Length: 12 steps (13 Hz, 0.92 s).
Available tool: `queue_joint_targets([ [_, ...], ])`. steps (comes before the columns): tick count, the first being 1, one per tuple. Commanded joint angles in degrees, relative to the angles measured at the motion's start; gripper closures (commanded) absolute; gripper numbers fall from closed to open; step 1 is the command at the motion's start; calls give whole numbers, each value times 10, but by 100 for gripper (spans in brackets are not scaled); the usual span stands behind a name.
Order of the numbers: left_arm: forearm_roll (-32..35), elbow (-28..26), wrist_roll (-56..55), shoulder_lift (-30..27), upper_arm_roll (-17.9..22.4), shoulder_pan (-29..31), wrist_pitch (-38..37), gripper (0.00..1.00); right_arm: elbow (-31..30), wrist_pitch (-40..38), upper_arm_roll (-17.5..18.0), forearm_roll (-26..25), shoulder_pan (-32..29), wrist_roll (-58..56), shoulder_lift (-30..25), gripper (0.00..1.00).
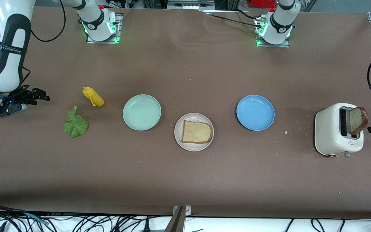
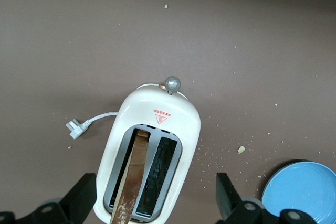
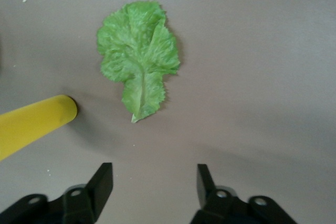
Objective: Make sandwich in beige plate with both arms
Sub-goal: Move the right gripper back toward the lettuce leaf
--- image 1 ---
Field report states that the brown toasted bread slice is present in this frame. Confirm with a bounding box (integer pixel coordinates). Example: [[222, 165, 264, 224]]
[[349, 107, 369, 136], [181, 121, 212, 144]]

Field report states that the green lettuce leaf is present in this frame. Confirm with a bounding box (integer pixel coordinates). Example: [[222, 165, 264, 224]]
[[63, 105, 90, 138]]

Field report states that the yellow squeeze bottle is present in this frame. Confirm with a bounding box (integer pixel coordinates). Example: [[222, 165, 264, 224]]
[[83, 87, 105, 107]]

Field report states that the mint green plate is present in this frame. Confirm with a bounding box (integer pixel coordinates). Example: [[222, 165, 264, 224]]
[[122, 94, 162, 131]]

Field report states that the blue plate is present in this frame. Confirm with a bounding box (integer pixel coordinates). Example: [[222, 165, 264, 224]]
[[236, 95, 275, 131]]

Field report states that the beige plate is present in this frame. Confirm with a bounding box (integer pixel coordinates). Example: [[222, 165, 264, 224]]
[[174, 113, 214, 152]]

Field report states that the white toaster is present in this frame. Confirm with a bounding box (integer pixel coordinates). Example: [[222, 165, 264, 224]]
[[314, 102, 365, 159]]

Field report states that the red box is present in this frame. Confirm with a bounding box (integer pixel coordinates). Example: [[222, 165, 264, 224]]
[[250, 0, 278, 8]]

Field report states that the brown table cover sheet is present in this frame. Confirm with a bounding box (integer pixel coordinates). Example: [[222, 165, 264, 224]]
[[0, 5, 371, 220]]

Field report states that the aluminium profile bar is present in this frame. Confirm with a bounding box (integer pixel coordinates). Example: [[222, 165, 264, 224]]
[[165, 206, 186, 232]]

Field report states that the teal floor cable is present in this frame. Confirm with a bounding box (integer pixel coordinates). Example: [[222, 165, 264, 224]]
[[23, 212, 49, 225]]

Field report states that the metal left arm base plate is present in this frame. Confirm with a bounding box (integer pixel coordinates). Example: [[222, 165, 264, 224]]
[[256, 16, 291, 48]]

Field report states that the silver frame rail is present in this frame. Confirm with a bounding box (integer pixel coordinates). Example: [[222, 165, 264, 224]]
[[168, 0, 215, 10]]

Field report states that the black base cable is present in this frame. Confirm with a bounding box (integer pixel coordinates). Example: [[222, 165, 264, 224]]
[[205, 13, 263, 29]]

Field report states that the small metal bracket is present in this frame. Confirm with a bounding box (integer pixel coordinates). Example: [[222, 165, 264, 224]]
[[173, 205, 192, 217]]

